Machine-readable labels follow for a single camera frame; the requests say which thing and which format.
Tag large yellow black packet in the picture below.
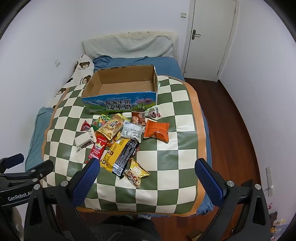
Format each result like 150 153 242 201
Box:
100 138 140 179

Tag large crinkled orange packet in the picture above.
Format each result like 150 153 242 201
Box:
143 119 170 142

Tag small white green packet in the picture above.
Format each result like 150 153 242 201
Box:
144 105 162 121

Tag brown snack packet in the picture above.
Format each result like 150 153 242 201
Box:
131 111 147 127

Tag green candy packet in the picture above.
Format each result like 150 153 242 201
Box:
91 115 111 130

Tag white grey snack packet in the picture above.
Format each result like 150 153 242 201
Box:
120 120 143 142

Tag yellow chips packet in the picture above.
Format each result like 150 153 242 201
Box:
96 113 125 141

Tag cream fluffy cushion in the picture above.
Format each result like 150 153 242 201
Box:
126 30 178 58

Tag teddy bear print pillow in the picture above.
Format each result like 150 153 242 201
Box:
54 54 95 108

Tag white carton snack box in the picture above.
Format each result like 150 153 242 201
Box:
74 127 97 152

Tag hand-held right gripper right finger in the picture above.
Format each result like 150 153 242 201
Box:
195 158 271 241

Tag green white checkered blanket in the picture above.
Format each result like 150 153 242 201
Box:
42 75 205 216

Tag small yellow brown packet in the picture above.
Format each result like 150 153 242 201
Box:
124 159 151 189

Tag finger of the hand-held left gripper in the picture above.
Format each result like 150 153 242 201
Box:
0 153 25 173
0 159 54 186

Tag white wall power strip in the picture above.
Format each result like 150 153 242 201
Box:
265 166 274 197

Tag white door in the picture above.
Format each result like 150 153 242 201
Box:
180 0 238 81

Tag red triangular snack packet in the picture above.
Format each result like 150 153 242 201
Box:
80 120 92 132

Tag grey textured pillow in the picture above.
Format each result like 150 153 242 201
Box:
82 36 175 61

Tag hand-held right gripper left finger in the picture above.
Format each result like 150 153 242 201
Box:
24 158 101 241

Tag cardboard box blue print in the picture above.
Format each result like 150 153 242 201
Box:
81 65 160 114

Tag blue bed sheet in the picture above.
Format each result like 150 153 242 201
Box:
25 56 213 215

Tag person's dark clothed legs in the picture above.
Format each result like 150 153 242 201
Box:
76 214 162 241

